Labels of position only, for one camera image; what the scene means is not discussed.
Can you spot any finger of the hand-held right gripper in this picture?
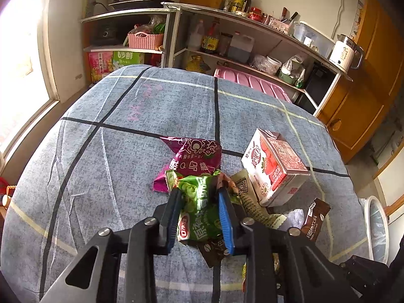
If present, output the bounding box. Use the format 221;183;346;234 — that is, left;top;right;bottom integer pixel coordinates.
339;255;390;294

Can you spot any bright window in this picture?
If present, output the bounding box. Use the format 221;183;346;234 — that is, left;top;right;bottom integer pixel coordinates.
0;0;60;158

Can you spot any plastic oil jug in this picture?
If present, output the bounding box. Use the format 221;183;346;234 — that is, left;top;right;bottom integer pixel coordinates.
227;32;256;64

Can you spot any purple candy wrapper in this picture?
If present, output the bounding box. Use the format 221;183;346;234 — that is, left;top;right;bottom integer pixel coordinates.
153;136;223;193

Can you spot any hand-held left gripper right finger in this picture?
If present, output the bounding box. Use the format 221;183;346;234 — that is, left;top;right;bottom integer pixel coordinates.
218;186;357;303

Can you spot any large white shelf rack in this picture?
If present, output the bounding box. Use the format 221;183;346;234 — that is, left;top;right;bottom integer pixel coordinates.
161;2;354;117

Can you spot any brown coffee sachet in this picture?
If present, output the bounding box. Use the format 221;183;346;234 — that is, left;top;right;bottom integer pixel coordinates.
197;238;228;269
300;198;331;243

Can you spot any white plastic bottle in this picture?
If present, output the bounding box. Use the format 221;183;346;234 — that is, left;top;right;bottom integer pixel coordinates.
187;19;206;51

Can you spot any yellow snack packet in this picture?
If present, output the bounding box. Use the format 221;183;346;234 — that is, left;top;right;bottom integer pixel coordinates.
241;263;250;292

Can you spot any green bowl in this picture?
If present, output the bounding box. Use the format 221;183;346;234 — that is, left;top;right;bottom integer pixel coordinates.
278;69;299;86

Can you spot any black kitchen appliance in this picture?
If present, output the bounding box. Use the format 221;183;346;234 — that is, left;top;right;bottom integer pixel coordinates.
91;22;120;46

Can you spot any white plastic tub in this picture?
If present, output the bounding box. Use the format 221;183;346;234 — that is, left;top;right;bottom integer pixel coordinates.
265;56;282;76

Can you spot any crumpled plastic bag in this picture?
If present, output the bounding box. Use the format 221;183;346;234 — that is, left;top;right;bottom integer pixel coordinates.
252;54;272;73

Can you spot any yellow label sauce bottle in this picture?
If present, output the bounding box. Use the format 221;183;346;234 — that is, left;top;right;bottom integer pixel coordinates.
200;17;221;54

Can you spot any dark jar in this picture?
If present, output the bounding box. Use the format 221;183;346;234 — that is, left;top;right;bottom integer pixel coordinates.
218;32;233;57

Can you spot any beige snack packet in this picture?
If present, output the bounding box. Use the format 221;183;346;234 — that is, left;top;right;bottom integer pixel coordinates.
229;169;286;231

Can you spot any wooden door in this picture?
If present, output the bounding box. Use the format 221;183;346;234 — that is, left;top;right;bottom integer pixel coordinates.
316;0;404;165

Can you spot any black induction cooker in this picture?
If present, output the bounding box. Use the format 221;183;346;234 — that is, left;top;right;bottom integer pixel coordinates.
107;0;174;11

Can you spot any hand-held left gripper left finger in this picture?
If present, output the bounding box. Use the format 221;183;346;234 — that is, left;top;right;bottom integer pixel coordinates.
41;189;184;303

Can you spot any pink flat box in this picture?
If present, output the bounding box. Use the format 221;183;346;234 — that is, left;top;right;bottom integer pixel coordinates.
268;17;291;34

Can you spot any white bin liner bag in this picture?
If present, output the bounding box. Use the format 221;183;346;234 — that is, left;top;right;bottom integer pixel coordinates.
358;196;389;261

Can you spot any pink woven basket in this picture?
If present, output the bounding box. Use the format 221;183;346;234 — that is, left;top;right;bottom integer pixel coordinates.
127;32;165;51

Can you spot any small white shelf rack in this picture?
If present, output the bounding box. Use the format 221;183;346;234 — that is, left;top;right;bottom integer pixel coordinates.
79;6;177;89

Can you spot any strawberry juice carton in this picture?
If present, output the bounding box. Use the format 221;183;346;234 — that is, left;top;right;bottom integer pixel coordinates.
241;128;311;207

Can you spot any white snack bag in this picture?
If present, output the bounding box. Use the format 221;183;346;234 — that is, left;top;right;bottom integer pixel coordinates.
281;55;305;76

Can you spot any white round trash bin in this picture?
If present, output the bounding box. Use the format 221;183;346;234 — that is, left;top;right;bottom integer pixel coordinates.
360;195;390;264

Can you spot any white electric kettle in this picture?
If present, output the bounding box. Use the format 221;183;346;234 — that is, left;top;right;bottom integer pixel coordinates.
328;34;365;71

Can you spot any pink lidded storage box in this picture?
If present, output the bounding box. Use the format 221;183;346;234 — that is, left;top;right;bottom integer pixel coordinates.
214;67;292;103

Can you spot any clear plastic storage box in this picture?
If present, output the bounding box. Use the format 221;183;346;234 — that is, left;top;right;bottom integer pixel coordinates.
292;20;335;59

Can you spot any green snack wrapper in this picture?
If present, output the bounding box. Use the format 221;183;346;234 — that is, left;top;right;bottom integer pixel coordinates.
166;169;243;247

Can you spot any wall calendar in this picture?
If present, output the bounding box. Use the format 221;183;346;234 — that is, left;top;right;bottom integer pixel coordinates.
349;0;366;40

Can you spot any green carton box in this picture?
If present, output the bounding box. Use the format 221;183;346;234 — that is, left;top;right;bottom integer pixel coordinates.
113;50;145;70

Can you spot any wall power strip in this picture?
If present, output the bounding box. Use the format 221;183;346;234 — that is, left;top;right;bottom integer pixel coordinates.
83;0;97;18

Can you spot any yellow oil bottle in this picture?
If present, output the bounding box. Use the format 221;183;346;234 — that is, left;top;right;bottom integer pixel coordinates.
185;54;211;73

